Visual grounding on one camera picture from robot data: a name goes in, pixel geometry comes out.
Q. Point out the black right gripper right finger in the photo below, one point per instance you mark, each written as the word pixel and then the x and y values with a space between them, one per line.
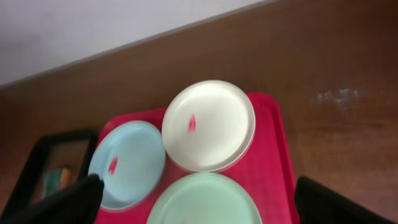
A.
pixel 316 203

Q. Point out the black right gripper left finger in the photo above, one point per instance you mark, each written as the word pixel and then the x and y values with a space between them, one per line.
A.
pixel 76 204

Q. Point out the light blue plate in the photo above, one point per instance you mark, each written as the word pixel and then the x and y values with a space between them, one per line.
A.
pixel 130 161

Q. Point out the light green plate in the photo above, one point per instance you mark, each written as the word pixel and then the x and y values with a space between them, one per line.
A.
pixel 204 198

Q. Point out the black small tray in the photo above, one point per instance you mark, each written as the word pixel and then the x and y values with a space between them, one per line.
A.
pixel 35 164

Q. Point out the red plastic tray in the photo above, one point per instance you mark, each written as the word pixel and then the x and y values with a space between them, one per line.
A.
pixel 265 172

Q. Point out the white plate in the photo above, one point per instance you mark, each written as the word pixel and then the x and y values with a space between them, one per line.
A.
pixel 208 126

